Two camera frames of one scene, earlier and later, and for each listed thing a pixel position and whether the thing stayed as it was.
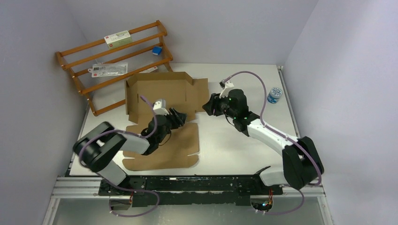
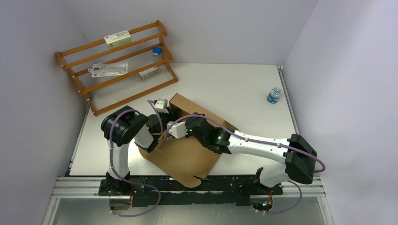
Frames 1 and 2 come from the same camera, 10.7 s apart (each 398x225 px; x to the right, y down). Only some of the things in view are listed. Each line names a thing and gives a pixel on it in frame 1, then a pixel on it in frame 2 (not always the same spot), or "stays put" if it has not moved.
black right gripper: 214,101 to 189,133
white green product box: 118,39 stays put
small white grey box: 149,70 stays put
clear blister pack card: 109,69 stays put
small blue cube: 156,50 stays put
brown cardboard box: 179,91 to 182,158
